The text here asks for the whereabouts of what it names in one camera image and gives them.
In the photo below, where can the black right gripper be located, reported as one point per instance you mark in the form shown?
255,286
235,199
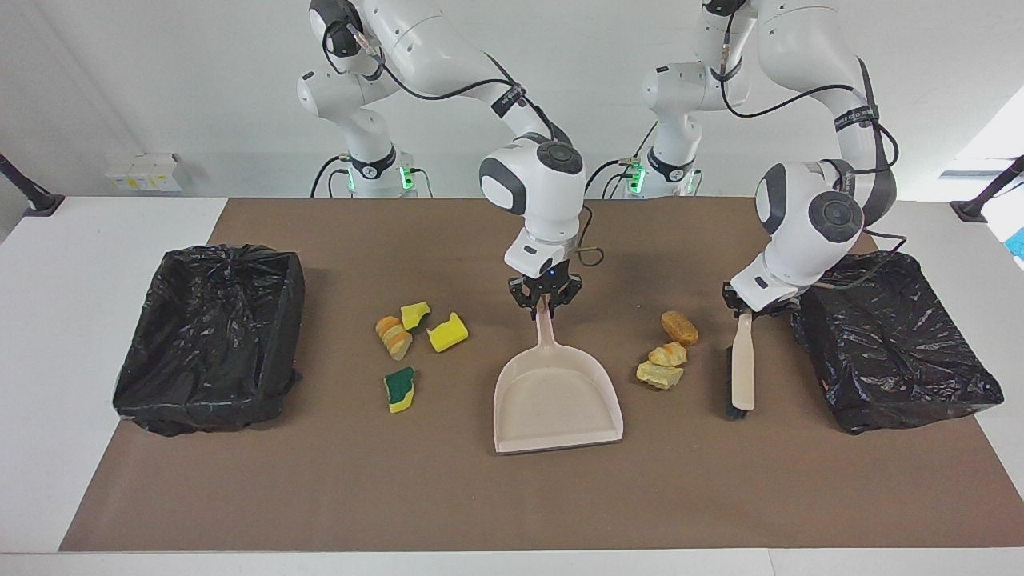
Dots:
548,284

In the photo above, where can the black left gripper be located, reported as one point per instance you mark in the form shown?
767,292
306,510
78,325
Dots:
788,306

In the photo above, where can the beige brush with black bristles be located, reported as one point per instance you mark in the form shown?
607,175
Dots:
744,368

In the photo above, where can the brown bread roll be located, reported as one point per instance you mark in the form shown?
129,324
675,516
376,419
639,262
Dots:
680,328

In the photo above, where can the small striped croissant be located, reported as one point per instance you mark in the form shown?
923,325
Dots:
668,354

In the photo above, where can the beige plastic dustpan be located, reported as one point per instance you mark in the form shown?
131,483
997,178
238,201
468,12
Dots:
556,408

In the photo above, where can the notched yellow sponge piece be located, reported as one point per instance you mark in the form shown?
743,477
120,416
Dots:
446,334

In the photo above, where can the long pale croissant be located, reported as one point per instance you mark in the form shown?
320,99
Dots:
658,375

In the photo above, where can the small yellow sponge piece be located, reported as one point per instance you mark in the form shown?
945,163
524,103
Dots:
415,315

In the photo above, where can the cut orange striped croissant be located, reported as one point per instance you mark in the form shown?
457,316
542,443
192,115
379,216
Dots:
394,338

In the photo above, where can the green and yellow sponge piece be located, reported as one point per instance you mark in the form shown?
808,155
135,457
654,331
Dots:
399,390

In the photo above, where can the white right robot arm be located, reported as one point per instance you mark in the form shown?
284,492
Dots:
448,48

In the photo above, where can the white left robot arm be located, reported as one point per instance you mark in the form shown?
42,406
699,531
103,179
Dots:
800,48

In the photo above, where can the bin covered by black bag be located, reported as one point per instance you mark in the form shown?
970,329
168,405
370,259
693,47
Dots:
880,344

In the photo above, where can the open bin with black bag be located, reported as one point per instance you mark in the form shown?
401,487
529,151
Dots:
200,344

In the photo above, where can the brown table mat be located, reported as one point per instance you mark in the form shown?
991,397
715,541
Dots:
512,496

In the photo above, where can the black stand with clamp base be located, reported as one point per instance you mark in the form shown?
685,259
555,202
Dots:
42,206
972,210

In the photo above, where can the blue object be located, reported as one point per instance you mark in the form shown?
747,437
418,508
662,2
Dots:
1018,244

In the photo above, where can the white wall socket boxes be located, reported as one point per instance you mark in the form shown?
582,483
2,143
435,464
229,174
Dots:
144,172

